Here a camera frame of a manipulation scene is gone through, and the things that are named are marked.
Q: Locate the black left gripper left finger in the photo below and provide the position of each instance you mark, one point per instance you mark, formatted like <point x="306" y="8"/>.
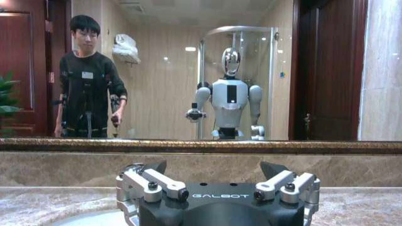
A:
<point x="141" y="181"/>

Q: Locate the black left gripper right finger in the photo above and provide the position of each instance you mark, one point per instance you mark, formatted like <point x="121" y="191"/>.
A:
<point x="297" y="183"/>

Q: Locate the white sink basin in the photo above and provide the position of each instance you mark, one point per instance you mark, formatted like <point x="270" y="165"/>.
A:
<point x="94" y="217"/>

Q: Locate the white robot torso shell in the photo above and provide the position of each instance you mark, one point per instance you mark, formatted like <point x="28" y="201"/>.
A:
<point x="230" y="108"/>

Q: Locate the person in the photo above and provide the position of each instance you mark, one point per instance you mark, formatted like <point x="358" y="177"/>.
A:
<point x="85" y="94"/>

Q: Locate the blue sticker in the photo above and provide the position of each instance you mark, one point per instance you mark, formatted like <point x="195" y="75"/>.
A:
<point x="282" y="75"/>

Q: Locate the green potted plant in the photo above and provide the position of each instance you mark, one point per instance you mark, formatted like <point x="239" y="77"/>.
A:
<point x="7" y="103"/>

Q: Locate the white plastic bag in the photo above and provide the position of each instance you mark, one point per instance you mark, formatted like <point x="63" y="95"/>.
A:
<point x="125" y="46"/>

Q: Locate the ceiling vent grille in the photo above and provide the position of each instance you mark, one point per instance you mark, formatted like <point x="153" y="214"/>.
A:
<point x="131" y="5"/>

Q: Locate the wall mirror with bronze frame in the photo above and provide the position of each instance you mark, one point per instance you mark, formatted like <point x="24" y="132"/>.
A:
<point x="201" y="146"/>

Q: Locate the metal wall towel rack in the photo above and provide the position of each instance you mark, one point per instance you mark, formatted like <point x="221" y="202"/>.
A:
<point x="129" y="60"/>

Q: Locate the glass shower enclosure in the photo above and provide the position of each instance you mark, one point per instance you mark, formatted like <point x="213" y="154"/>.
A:
<point x="267" y="58"/>

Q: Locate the white wall plate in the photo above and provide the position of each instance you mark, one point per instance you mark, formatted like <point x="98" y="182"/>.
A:
<point x="190" y="49"/>

